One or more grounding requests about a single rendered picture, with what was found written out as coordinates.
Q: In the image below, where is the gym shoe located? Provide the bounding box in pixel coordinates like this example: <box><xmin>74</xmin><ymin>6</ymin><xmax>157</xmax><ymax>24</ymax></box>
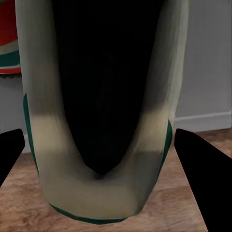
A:
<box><xmin>15</xmin><ymin>0</ymin><xmax>189</xmax><ymax>225</ymax></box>
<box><xmin>0</xmin><ymin>0</ymin><xmax>22</xmax><ymax>79</ymax></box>

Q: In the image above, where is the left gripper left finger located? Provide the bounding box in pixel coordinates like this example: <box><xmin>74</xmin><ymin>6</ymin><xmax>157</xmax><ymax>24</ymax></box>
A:
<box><xmin>0</xmin><ymin>129</ymin><xmax>25</xmax><ymax>187</ymax></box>

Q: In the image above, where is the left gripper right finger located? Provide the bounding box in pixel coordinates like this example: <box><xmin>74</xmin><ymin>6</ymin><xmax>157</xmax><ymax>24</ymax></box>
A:
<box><xmin>174</xmin><ymin>129</ymin><xmax>232</xmax><ymax>232</ymax></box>

